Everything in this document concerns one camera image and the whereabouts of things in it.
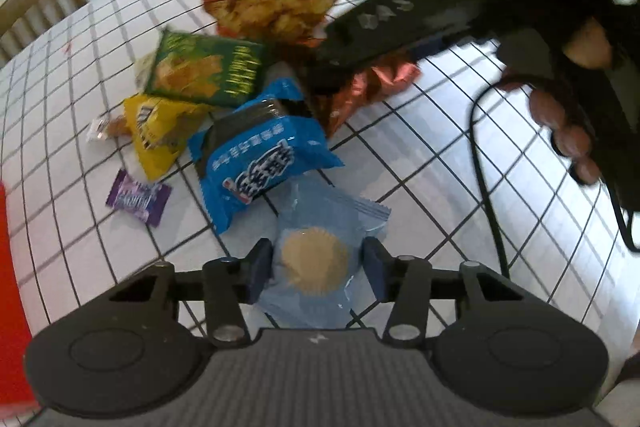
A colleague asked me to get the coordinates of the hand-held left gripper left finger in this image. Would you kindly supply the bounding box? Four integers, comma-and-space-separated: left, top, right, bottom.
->
102, 237, 274, 349

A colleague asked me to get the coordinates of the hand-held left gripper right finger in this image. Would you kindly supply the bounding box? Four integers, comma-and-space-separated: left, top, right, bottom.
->
362, 237, 525, 344

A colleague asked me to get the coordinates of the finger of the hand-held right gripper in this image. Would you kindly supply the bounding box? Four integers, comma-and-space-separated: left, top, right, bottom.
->
306, 33, 452, 94

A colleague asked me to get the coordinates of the copper foil snack packet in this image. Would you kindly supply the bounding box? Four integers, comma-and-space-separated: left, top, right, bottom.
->
320, 58, 421, 139

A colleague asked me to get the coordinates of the light blue round biscuit packet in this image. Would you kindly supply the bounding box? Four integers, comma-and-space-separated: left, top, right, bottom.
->
256, 176, 391, 331

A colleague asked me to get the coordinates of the orange chips bag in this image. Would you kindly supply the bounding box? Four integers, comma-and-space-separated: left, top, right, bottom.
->
202, 0, 347, 46

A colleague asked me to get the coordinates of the blue cookie packet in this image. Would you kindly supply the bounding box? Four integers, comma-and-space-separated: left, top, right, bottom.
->
188, 78, 345, 236

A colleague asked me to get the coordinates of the green snack packet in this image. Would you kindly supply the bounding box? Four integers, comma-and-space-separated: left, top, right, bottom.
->
145, 29, 269, 108

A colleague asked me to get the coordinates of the purple candy wrapper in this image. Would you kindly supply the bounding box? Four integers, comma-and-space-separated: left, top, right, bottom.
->
105, 169, 173, 228

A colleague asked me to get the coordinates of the yellow candy packet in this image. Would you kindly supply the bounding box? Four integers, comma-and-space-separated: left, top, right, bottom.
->
123, 94, 212, 182

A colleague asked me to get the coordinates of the red and white cardboard box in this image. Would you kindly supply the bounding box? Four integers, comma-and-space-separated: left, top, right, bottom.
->
0, 181, 39, 414

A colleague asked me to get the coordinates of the person's right hand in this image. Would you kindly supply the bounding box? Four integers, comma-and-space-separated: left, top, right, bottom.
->
529, 15, 616, 188

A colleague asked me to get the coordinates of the white grid tablecloth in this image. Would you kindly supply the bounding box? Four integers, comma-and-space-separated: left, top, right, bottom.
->
0, 0, 640, 343

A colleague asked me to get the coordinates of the small wrapped candy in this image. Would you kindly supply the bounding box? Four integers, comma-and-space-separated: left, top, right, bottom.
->
87, 116, 133, 143

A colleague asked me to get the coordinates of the wooden chair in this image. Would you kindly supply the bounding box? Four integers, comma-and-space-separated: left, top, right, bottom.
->
0, 0, 90, 66

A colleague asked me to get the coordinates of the black cable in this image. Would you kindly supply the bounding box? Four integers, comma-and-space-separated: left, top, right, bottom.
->
467, 79, 512, 280
607, 182, 640, 254

